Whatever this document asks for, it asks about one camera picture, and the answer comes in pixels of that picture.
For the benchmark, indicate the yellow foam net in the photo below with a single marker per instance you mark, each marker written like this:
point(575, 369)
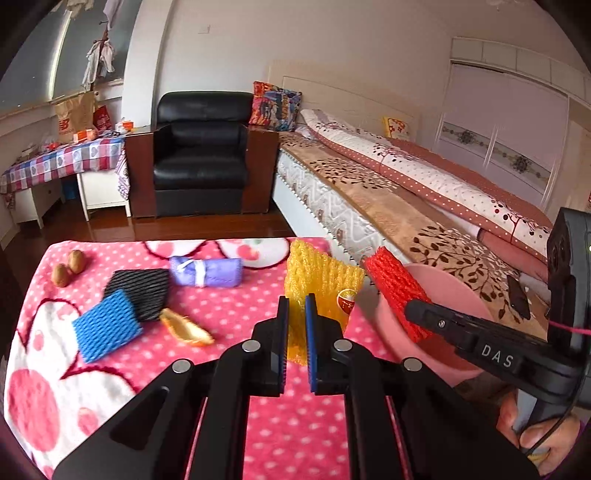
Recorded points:
point(318, 272)

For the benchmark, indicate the purple tissue packet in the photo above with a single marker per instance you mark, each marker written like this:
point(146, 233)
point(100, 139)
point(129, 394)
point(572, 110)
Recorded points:
point(207, 272)

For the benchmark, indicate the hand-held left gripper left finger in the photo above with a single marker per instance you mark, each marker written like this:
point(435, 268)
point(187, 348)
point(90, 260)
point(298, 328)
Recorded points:
point(282, 337)

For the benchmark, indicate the white bed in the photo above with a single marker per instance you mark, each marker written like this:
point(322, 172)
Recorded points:
point(318, 198)

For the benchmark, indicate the white wardrobe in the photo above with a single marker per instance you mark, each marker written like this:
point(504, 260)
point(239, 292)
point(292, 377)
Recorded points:
point(508, 115)

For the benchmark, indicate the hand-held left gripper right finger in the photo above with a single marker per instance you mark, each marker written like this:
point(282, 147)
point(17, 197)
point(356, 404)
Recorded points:
point(311, 341)

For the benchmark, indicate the red foam net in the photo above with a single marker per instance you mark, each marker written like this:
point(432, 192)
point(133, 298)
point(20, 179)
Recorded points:
point(392, 286)

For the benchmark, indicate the window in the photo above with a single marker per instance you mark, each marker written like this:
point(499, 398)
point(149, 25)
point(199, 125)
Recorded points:
point(46, 50)

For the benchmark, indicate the blue foam net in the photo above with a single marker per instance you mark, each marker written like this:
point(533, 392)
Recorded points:
point(106, 325)

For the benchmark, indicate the white hanging garment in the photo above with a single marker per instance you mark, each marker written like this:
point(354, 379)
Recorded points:
point(99, 57)

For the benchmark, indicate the black leather armchair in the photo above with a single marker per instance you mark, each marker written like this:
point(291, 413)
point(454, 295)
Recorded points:
point(198, 152)

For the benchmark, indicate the red bag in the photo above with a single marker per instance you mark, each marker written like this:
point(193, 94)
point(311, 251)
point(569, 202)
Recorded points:
point(102, 119)

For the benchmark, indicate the pink polka dot blanket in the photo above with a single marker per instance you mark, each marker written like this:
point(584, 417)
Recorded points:
point(138, 392)

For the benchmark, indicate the colourful patterned cushion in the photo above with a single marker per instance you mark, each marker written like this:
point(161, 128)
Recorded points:
point(274, 108)

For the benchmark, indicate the white pink dotted quilt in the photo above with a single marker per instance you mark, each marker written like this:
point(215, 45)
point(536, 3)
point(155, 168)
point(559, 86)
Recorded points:
point(415, 175)

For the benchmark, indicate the bed with floral quilt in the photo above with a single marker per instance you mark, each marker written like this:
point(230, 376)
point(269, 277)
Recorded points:
point(392, 217)

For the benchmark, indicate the pink waste bin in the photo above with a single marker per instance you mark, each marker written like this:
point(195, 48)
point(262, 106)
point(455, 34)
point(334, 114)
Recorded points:
point(452, 290)

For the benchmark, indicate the orange peel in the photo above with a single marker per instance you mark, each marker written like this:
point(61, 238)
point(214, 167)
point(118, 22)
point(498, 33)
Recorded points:
point(184, 330)

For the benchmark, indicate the checkered tablecloth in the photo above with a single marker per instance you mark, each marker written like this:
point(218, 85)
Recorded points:
point(60, 159)

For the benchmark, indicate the white orange box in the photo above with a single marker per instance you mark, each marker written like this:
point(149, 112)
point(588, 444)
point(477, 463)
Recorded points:
point(125, 125)

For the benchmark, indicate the yellow pillow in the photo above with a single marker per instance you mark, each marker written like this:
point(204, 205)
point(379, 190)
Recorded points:
point(397, 128)

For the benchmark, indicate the person's right hand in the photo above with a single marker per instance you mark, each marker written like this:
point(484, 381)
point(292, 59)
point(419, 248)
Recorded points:
point(538, 438)

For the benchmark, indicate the walnut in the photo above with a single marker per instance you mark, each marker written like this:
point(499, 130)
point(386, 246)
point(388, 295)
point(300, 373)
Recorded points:
point(76, 261)
point(61, 275)

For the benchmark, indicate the brown paper bag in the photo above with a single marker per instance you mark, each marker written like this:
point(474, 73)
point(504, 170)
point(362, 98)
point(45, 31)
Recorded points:
point(74, 115)

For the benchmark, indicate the white cabinet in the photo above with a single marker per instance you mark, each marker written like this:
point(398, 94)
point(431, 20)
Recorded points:
point(104, 189)

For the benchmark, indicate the black foam net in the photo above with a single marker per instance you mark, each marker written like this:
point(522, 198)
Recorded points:
point(138, 290)

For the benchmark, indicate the black phone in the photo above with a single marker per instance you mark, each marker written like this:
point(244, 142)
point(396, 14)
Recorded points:
point(519, 295)

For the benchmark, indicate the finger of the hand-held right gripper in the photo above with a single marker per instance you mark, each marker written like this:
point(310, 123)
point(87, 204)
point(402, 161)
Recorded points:
point(461, 330)

